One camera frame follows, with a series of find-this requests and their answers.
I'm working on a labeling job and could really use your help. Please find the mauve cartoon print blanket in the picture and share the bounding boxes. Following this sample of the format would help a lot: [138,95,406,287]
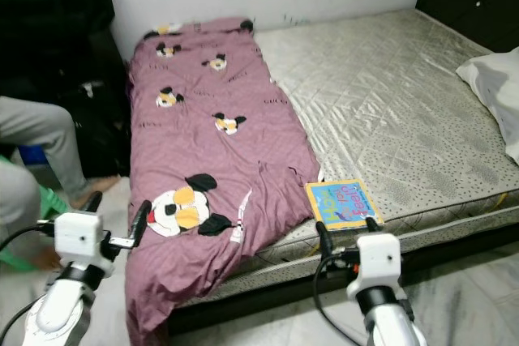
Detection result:
[126,18,321,345]

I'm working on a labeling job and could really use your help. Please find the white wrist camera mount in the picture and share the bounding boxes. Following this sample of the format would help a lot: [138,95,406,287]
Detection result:
[53,212,114,276]
[347,233,402,302]

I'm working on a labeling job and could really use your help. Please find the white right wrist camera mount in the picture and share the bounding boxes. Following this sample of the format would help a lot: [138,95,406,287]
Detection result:
[347,233,402,302]

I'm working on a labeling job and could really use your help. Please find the white pillow green tree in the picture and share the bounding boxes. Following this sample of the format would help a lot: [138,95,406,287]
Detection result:
[456,48,519,164]

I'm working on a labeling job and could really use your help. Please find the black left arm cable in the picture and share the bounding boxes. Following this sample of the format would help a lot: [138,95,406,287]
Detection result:
[0,223,58,346]

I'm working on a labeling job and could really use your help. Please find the colourful children's book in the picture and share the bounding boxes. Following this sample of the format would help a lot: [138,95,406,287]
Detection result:
[304,178,384,232]

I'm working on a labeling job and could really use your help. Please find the person in grey trousers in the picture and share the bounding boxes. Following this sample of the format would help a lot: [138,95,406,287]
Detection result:
[0,95,122,272]

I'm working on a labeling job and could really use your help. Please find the black cabinet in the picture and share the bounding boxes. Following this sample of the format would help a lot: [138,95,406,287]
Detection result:
[0,0,131,181]

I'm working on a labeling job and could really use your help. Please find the white quilted mattress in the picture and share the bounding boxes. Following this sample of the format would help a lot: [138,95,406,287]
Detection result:
[178,7,519,306]

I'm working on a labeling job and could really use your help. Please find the blue box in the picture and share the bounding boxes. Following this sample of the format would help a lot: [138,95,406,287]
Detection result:
[16,145,49,167]

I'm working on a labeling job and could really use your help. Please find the green plastic stool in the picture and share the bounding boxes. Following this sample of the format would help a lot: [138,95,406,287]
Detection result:
[0,156,70,272]

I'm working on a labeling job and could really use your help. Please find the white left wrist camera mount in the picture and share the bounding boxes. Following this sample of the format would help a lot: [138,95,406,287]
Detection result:
[53,212,114,276]

